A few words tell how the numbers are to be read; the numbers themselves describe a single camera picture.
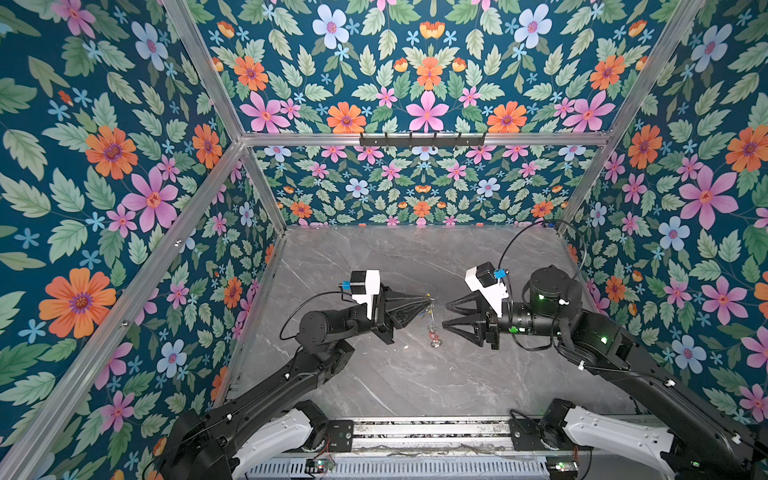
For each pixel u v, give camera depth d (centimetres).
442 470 77
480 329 49
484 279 47
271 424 56
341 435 74
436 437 75
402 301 51
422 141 93
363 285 46
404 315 53
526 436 73
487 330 49
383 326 48
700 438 39
